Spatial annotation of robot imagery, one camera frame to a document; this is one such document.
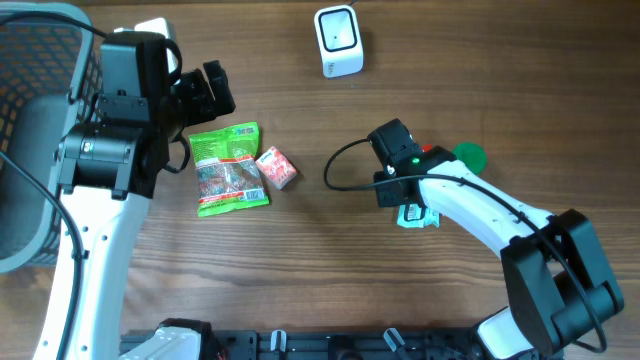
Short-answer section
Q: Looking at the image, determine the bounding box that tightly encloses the mint green wipes pack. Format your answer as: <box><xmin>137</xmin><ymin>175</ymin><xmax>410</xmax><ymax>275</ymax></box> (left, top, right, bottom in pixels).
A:
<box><xmin>396</xmin><ymin>204</ymin><xmax>440</xmax><ymax>228</ymax></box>

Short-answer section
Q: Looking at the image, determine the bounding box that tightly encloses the green lid stock jar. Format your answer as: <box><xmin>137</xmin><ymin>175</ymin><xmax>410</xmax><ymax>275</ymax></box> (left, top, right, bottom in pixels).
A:
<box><xmin>452</xmin><ymin>142</ymin><xmax>488</xmax><ymax>175</ymax></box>

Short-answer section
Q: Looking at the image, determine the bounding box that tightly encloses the green gummy candy bag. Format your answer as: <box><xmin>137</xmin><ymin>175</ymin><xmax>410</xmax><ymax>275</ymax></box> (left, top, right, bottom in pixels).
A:
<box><xmin>189</xmin><ymin>122</ymin><xmax>270</xmax><ymax>217</ymax></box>

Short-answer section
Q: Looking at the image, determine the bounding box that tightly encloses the red white tissue pack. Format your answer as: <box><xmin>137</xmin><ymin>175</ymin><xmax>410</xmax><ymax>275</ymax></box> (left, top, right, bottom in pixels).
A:
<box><xmin>256</xmin><ymin>146</ymin><xmax>298</xmax><ymax>190</ymax></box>

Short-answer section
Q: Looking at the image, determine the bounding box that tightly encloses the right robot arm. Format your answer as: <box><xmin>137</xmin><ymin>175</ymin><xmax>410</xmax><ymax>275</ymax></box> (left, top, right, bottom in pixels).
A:
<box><xmin>367</xmin><ymin>119</ymin><xmax>624</xmax><ymax>359</ymax></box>

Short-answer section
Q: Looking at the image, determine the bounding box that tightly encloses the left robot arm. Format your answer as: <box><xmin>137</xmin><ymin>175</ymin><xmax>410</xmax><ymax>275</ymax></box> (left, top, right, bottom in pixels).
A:
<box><xmin>35</xmin><ymin>31</ymin><xmax>235</xmax><ymax>359</ymax></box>

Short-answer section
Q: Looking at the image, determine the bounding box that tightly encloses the white barcode scanner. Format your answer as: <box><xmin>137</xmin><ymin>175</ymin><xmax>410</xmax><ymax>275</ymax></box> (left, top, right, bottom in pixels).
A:
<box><xmin>314</xmin><ymin>4</ymin><xmax>364</xmax><ymax>78</ymax></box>

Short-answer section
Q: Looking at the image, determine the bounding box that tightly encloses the grey plastic shopping basket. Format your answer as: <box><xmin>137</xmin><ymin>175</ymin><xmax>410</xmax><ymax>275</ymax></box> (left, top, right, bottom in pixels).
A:
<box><xmin>1</xmin><ymin>2</ymin><xmax>101</xmax><ymax>273</ymax></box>

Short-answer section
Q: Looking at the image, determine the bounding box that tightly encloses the right black camera cable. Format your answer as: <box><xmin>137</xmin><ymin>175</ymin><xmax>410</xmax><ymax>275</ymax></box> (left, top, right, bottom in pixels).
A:
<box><xmin>323</xmin><ymin>138</ymin><xmax>609</xmax><ymax>354</ymax></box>

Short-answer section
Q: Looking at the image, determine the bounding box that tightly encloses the black camera cable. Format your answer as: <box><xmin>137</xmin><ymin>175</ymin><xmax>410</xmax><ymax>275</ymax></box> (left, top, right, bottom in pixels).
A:
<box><xmin>0</xmin><ymin>10</ymin><xmax>109</xmax><ymax>360</ymax></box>
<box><xmin>323</xmin><ymin>138</ymin><xmax>609</xmax><ymax>354</ymax></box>

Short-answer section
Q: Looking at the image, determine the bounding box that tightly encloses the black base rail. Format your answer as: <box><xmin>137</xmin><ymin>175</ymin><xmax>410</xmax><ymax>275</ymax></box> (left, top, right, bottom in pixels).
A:
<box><xmin>118</xmin><ymin>327</ymin><xmax>565</xmax><ymax>360</ymax></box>

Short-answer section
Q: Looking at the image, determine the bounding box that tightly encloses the left black camera cable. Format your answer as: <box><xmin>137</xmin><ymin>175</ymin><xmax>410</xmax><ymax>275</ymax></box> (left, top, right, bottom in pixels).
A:
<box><xmin>0</xmin><ymin>10</ymin><xmax>109</xmax><ymax>360</ymax></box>

